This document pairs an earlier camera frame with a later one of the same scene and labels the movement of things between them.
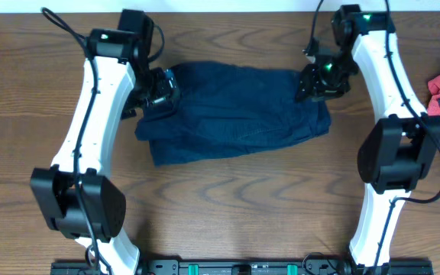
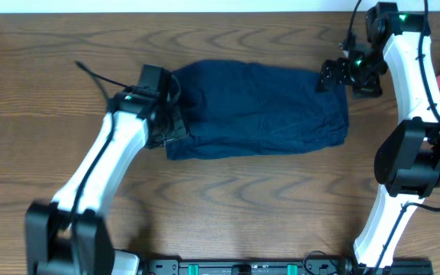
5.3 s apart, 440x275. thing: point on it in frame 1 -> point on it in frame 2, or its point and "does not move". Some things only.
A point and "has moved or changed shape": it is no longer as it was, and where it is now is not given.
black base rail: [249, 266] does not move
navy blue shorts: [227, 108] has moved or changed shape
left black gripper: [165, 90] -> [175, 124]
